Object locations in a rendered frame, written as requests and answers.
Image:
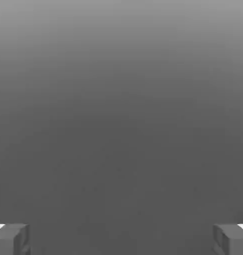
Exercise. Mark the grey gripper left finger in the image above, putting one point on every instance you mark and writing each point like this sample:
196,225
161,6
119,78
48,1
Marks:
9,239

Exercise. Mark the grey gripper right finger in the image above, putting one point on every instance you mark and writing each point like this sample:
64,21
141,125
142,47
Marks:
233,239

